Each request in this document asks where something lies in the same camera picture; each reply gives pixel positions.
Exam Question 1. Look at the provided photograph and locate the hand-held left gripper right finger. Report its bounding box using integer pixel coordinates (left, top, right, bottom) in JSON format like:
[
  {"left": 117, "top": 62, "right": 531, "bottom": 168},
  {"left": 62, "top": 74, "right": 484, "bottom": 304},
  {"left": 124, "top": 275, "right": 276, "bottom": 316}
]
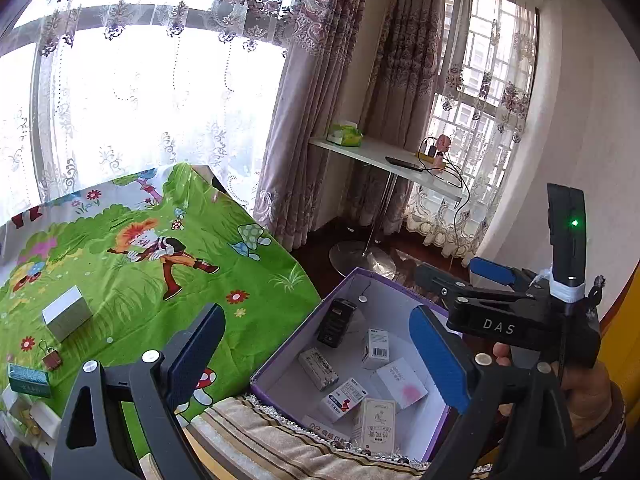
[{"left": 409, "top": 304, "right": 583, "bottom": 480}]

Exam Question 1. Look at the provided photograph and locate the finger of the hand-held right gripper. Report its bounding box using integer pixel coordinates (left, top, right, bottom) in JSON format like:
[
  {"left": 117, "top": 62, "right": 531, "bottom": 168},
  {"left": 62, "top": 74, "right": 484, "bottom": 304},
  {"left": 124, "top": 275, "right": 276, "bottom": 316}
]
[
  {"left": 414, "top": 263, "right": 482, "bottom": 307},
  {"left": 470, "top": 257, "right": 551, "bottom": 294}
]

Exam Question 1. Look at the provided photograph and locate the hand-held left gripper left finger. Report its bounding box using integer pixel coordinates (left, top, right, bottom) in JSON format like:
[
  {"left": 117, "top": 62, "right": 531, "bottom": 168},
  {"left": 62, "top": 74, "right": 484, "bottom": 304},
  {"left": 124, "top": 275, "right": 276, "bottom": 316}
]
[{"left": 51, "top": 302, "right": 227, "bottom": 480}]

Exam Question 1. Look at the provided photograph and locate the white and pink box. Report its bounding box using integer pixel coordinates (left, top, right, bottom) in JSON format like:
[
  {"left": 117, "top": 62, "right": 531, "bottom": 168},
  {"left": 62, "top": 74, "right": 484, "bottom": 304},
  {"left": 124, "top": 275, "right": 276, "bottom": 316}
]
[{"left": 375, "top": 357, "right": 429, "bottom": 408}]

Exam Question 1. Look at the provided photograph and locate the purple cardboard storage box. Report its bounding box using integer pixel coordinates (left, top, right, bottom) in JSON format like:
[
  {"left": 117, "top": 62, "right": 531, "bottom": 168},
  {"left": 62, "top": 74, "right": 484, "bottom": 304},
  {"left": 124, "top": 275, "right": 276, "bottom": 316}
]
[{"left": 250, "top": 267, "right": 466, "bottom": 463}]

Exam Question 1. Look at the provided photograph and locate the white barcode box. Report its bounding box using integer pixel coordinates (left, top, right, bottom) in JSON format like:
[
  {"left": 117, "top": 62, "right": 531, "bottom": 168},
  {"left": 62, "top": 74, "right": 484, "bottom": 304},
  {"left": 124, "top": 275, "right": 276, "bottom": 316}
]
[{"left": 361, "top": 327, "right": 392, "bottom": 371}]

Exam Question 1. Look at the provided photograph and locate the beige box with figure drawing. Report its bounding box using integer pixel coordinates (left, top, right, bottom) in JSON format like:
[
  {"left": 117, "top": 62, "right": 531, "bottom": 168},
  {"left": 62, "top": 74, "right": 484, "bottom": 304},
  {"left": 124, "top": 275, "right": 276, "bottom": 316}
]
[{"left": 350, "top": 397, "right": 398, "bottom": 451}]

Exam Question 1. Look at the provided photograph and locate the white box with red picture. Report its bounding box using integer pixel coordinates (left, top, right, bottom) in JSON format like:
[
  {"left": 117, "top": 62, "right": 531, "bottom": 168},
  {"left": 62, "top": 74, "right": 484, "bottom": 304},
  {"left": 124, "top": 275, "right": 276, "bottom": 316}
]
[{"left": 320, "top": 377, "right": 367, "bottom": 423}]

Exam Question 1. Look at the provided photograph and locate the black box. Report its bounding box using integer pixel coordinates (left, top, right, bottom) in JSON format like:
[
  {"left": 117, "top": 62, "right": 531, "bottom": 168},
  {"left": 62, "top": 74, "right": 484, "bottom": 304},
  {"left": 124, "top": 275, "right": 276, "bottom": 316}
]
[{"left": 316, "top": 298, "right": 358, "bottom": 348}]

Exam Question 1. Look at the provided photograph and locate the white box with grey print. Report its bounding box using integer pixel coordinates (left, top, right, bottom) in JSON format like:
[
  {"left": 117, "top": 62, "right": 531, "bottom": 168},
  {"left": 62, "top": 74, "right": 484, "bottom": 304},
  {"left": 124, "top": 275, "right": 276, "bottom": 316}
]
[{"left": 298, "top": 347, "right": 338, "bottom": 392}]

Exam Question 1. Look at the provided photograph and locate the silver box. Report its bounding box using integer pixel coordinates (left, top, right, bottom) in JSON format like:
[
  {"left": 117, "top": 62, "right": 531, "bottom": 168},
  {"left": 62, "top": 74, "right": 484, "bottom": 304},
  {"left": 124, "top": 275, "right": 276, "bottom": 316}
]
[{"left": 41, "top": 286, "right": 94, "bottom": 343}]

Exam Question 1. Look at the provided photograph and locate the long white and gold box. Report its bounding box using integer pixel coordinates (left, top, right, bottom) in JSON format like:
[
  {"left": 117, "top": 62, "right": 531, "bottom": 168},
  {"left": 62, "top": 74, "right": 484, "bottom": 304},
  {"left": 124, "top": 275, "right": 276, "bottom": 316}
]
[{"left": 301, "top": 414, "right": 353, "bottom": 445}]

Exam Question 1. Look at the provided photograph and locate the pink binder clip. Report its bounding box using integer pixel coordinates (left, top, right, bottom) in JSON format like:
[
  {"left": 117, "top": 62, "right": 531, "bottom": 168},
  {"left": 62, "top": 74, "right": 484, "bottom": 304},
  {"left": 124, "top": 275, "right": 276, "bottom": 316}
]
[{"left": 39, "top": 340, "right": 63, "bottom": 372}]

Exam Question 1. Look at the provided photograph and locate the teal box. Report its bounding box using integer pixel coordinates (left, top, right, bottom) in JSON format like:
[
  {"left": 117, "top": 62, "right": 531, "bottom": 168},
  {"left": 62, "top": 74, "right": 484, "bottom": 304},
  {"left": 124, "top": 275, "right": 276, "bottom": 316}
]
[{"left": 7, "top": 362, "right": 54, "bottom": 399}]

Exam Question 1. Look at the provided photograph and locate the person's right forearm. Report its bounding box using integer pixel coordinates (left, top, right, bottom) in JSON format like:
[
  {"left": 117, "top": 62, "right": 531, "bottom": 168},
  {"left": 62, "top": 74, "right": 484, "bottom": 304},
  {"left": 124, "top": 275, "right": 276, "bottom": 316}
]
[{"left": 570, "top": 395, "right": 633, "bottom": 480}]

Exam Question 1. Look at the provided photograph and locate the person's right hand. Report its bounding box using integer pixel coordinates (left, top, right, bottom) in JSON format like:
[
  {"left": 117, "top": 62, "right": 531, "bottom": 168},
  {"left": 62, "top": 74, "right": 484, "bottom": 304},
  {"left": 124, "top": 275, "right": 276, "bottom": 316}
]
[{"left": 491, "top": 342, "right": 617, "bottom": 438}]

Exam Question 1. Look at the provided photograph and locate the cream embroidered lace curtain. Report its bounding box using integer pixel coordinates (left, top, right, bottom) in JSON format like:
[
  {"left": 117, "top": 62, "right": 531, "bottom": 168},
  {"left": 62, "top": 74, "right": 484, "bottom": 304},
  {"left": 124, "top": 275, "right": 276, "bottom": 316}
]
[{"left": 402, "top": 0, "right": 543, "bottom": 263}]

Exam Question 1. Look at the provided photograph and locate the green cartoon printed bedsheet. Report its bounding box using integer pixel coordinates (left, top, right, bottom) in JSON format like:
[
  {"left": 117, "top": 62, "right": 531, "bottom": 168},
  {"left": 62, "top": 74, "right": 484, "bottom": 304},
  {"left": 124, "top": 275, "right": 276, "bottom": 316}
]
[{"left": 0, "top": 162, "right": 322, "bottom": 436}]

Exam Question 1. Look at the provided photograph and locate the yellow cloth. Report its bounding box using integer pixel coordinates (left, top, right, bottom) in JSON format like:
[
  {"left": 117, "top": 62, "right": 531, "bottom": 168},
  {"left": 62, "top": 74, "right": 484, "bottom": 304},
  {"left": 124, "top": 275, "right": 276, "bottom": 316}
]
[{"left": 597, "top": 260, "right": 640, "bottom": 411}]

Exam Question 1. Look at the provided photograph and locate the striped plush blanket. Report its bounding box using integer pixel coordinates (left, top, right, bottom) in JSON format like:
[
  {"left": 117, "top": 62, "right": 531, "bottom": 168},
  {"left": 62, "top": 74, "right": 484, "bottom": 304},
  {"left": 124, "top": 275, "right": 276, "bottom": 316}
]
[{"left": 140, "top": 395, "right": 451, "bottom": 480}]

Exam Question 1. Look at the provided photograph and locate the pink doll figure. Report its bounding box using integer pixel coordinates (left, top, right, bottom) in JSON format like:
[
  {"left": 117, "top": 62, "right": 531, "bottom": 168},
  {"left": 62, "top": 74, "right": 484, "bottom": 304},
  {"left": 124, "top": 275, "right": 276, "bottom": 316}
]
[{"left": 434, "top": 135, "right": 453, "bottom": 175}]

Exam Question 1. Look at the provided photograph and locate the white round side table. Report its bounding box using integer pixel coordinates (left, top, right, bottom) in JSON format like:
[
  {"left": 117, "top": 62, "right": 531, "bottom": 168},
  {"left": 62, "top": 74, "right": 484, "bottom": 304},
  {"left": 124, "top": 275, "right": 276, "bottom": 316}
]
[{"left": 307, "top": 135, "right": 471, "bottom": 281}]

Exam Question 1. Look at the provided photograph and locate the green tissue pack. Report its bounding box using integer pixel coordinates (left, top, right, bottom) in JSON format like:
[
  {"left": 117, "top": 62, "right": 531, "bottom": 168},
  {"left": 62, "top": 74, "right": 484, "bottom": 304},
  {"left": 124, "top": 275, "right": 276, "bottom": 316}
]
[{"left": 326, "top": 120, "right": 364, "bottom": 148}]

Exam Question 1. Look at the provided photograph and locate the mauve patterned curtain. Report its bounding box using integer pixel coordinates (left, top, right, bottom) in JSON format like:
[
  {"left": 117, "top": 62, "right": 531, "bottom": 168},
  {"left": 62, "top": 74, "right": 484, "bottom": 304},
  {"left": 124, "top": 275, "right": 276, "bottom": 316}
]
[{"left": 252, "top": 0, "right": 448, "bottom": 251}]

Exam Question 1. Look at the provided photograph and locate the sheer floral lace curtain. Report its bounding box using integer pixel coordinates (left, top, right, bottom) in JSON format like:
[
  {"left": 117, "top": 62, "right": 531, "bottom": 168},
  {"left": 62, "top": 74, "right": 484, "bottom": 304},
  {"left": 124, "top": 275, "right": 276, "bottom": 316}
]
[{"left": 0, "top": 0, "right": 321, "bottom": 221}]

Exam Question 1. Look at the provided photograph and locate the grilled window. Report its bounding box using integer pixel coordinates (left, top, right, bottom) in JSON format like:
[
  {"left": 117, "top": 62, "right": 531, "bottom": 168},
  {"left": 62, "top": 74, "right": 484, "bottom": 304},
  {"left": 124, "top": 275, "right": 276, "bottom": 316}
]
[{"left": 444, "top": 0, "right": 540, "bottom": 111}]

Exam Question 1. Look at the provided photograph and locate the black cable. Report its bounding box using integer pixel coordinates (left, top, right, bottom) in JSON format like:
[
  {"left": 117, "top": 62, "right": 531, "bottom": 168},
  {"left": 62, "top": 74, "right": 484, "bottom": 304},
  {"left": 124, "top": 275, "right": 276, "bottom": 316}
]
[{"left": 419, "top": 136, "right": 473, "bottom": 266}]

